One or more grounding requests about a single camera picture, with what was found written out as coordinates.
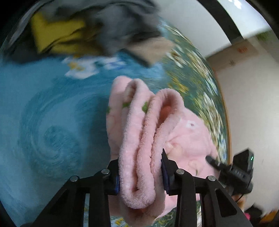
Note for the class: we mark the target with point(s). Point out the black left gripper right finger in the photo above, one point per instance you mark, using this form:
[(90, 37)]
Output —
[(168, 169)]

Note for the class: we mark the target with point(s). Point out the olive yellow garment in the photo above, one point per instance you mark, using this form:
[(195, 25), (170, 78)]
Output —
[(70, 36)]

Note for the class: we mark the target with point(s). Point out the beige fleece garment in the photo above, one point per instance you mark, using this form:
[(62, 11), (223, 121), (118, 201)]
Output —
[(150, 51)]

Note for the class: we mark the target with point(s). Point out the floral green blue blanket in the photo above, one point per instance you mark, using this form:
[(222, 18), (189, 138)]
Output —
[(53, 116)]

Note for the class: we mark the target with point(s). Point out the pink fleece garment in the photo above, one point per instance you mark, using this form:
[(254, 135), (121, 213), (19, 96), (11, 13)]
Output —
[(140, 126)]

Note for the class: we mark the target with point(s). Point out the dark grey clothes pile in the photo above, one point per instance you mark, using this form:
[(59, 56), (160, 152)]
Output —
[(120, 24)]

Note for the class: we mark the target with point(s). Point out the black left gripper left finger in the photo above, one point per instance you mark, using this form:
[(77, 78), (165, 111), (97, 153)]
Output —
[(113, 181)]

